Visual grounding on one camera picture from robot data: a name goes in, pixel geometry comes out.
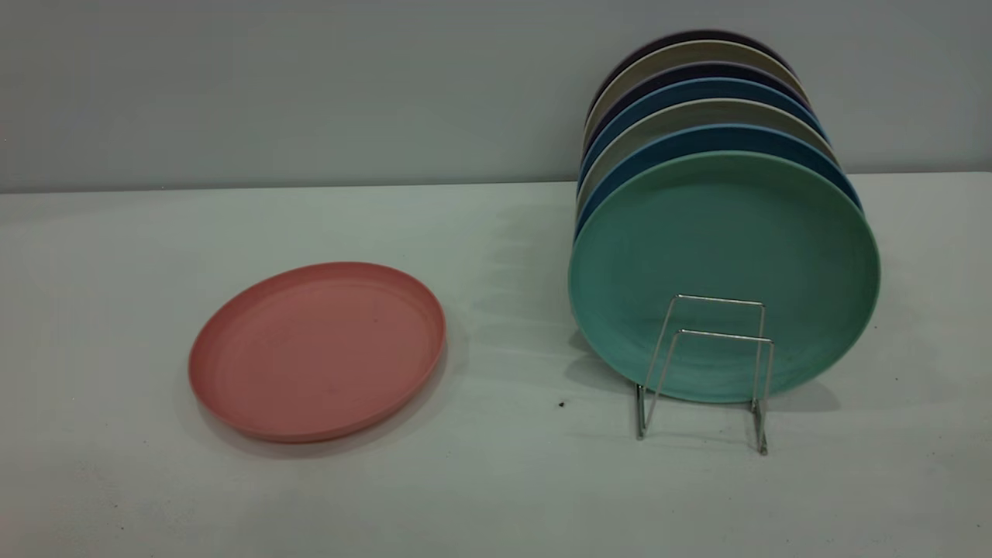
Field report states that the pink round plate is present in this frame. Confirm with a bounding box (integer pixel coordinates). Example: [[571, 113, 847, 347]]
[[188, 261, 447, 444]]

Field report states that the green round plate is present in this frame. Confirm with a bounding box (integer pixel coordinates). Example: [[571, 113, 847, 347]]
[[568, 150, 881, 405]]

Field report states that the beige round plate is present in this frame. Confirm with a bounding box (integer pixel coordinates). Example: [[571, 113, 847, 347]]
[[583, 40, 807, 140], [577, 98, 839, 214]]

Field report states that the blue round plate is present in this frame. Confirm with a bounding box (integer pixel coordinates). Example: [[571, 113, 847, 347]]
[[580, 77, 828, 187], [575, 124, 863, 235]]

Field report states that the dark purple round plate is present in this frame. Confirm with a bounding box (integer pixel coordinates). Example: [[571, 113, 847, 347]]
[[589, 29, 795, 117], [583, 62, 811, 156]]

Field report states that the silver wire plate rack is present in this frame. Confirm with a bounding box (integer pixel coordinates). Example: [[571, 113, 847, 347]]
[[635, 294, 776, 456]]

